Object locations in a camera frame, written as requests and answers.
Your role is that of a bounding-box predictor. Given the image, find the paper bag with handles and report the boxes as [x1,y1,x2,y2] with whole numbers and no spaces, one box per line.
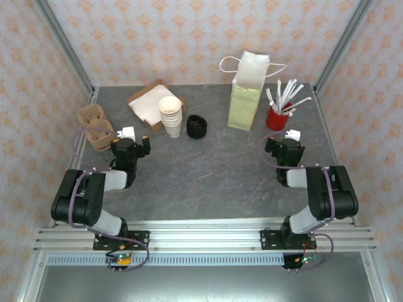
[219,51,288,131]

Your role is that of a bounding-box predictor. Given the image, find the brown cardboard napkin box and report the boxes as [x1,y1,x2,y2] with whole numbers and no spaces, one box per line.
[127,79,189,134]

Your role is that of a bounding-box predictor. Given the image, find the red straw holder cup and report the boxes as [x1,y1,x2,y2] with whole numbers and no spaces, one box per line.
[266,100,292,130]

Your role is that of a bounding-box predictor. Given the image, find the white napkin stack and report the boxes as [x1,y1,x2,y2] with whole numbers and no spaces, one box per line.
[128,84,182,125]

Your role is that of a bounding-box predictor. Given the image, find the grey metal panel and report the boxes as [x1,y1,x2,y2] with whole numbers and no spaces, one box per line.
[31,266,378,302]

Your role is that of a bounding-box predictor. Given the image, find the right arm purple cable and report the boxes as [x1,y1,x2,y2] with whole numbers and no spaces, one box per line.
[259,131,335,272]

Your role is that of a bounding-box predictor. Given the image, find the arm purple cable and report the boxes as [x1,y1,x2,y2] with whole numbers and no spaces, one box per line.
[67,127,150,273]
[259,131,335,272]

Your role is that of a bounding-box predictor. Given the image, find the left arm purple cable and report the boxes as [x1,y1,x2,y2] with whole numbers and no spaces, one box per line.
[67,127,150,273]

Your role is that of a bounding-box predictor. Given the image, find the aluminium table side rail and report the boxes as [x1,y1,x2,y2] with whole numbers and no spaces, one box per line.
[311,84,360,227]
[48,86,101,229]

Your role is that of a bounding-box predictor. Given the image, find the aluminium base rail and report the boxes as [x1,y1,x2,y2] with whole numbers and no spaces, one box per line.
[33,219,378,252]

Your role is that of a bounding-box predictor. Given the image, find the grey slotted cable tray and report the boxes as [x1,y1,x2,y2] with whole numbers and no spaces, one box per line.
[46,254,286,267]

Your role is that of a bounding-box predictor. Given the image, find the short aluminium frame post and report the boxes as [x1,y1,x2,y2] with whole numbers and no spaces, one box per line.
[15,251,48,302]
[360,251,390,302]

